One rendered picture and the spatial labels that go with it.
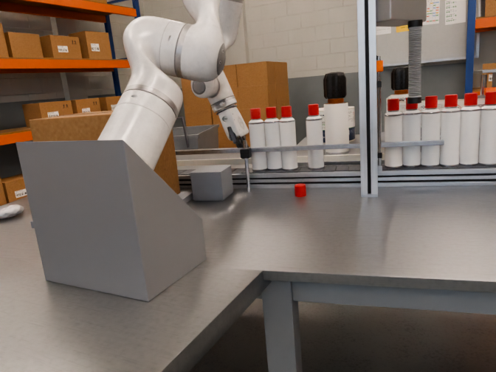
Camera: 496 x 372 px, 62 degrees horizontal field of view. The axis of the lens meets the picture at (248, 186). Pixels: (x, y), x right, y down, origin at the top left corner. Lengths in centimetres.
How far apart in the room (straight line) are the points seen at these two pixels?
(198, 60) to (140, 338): 58
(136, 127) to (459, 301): 65
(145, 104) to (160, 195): 21
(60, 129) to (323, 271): 78
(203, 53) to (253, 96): 387
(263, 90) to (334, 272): 408
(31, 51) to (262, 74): 242
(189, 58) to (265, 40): 542
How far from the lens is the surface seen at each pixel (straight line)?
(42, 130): 125
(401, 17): 119
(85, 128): 116
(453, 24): 565
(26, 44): 502
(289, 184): 134
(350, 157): 138
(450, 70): 576
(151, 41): 97
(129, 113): 84
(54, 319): 75
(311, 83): 607
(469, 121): 134
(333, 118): 157
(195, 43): 95
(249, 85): 481
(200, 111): 508
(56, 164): 77
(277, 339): 88
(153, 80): 88
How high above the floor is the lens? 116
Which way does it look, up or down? 14 degrees down
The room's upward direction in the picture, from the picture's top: 5 degrees counter-clockwise
